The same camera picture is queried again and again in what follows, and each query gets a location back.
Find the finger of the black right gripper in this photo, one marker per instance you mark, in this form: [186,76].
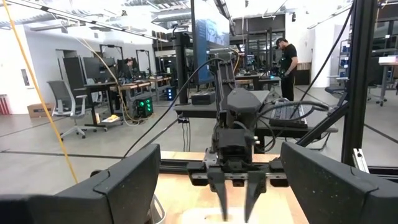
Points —
[255,183]
[219,183]

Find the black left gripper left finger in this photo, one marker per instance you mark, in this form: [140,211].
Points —
[124,193]

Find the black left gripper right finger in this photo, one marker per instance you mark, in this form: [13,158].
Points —
[326,193]

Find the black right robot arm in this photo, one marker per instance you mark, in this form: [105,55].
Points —
[242,102]

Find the light grey plastic bin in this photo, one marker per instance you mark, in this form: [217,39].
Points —
[157,211]

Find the silver aluminium extrusion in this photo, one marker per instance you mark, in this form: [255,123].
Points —
[360,160]

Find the dark grey side desk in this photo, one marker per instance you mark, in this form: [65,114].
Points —
[199,110]

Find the black device on desk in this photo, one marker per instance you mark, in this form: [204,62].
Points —
[203,98]

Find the backlit computer keyboard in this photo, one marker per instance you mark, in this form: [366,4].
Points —
[289,113]

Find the computer tower green lights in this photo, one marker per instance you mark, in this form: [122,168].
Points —
[144,107]

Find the black pillar stand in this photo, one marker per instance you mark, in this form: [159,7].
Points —
[183,68]

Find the person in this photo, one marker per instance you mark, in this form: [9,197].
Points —
[289,68]
[128,67]

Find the blue display panel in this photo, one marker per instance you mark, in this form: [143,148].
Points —
[211,46]

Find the wooden top desk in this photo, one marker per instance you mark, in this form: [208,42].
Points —
[124,85]

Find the grey office chair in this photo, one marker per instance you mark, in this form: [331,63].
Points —
[66,99]

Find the cardboard box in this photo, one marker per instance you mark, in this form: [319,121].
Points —
[38,110]

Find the black aluminium table frame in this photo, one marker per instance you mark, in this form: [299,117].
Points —
[360,77]

